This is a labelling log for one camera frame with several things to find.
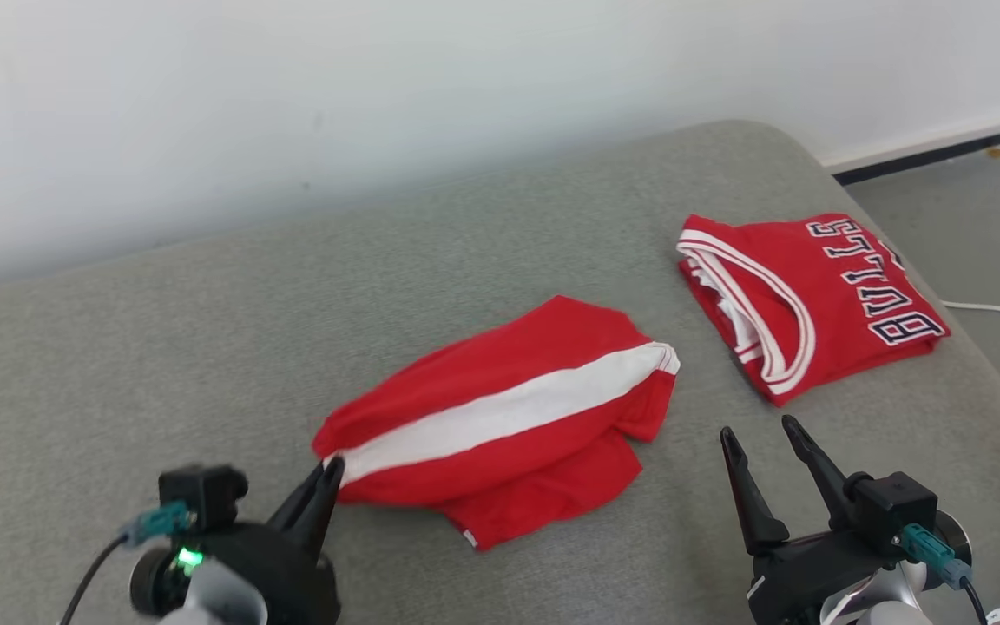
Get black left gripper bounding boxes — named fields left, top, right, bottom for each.
left=130, top=455, right=347, bottom=625

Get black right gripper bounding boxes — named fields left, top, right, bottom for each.
left=719, top=414, right=975, bottom=625

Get red shorts with white stripes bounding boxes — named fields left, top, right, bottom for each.
left=311, top=294, right=682, bottom=553

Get red Bulls jersey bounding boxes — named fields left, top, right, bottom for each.
left=675, top=213, right=953, bottom=408

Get black white baseboard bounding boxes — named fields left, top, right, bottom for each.
left=823, top=113, right=1000, bottom=186

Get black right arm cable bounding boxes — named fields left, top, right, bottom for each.
left=956, top=573, right=992, bottom=625

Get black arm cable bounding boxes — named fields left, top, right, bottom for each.
left=57, top=533, right=133, bottom=625
left=956, top=573, right=992, bottom=625

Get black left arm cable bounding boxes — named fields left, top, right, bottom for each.
left=57, top=533, right=133, bottom=625

